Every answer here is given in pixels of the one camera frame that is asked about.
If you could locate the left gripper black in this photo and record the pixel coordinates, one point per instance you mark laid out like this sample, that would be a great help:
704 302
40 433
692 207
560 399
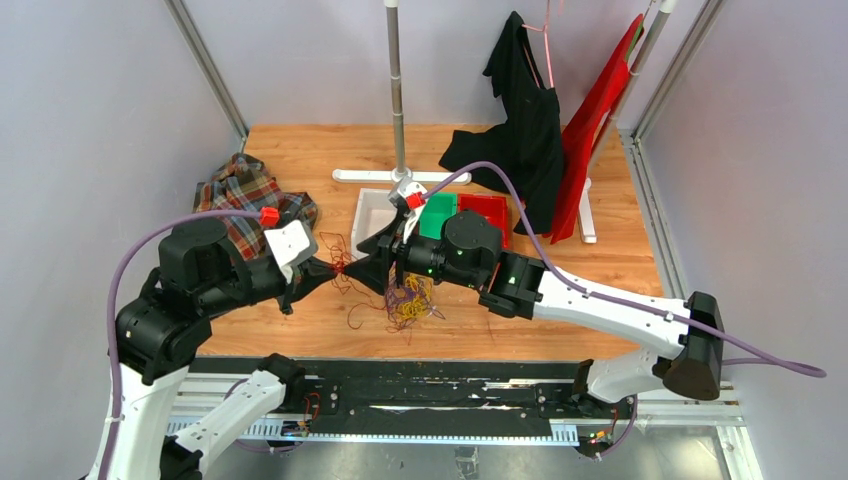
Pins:
306 276

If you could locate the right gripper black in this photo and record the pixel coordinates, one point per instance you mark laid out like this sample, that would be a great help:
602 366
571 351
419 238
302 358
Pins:
385 248

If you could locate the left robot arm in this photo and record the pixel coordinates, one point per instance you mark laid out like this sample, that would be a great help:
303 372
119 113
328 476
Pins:
154 339

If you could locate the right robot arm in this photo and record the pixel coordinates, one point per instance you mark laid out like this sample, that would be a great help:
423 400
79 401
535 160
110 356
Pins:
680 349

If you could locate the white plastic bin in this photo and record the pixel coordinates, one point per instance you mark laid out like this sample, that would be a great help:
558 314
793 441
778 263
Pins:
373 212

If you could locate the green plastic bin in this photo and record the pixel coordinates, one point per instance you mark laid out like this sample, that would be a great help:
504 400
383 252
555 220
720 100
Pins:
438 209

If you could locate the metal clothes rack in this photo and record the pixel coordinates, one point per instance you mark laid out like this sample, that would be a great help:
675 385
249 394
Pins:
585 219

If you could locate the plaid flannel shirt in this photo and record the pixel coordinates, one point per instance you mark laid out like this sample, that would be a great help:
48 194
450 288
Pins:
244 183

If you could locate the red plastic bin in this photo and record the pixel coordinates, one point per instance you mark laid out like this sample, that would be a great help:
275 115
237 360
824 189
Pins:
493 208

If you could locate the black t-shirt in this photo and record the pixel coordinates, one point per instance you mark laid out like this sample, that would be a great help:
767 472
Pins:
527 146

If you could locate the red t-shirt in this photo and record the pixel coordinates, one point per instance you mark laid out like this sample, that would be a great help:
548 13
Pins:
580 134

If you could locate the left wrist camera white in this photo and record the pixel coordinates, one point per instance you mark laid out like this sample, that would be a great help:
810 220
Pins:
290 246

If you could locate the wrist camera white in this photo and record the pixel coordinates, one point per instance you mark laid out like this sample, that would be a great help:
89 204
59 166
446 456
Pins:
290 246
407 197

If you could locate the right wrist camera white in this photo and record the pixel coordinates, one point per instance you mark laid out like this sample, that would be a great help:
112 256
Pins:
407 197

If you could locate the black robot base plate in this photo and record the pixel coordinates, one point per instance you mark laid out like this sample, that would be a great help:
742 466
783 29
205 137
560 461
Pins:
445 398

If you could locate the pink wire hanger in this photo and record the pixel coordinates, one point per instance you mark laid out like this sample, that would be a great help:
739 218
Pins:
544 30

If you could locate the aluminium frame rail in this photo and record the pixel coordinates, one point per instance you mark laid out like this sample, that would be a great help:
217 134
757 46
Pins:
194 39

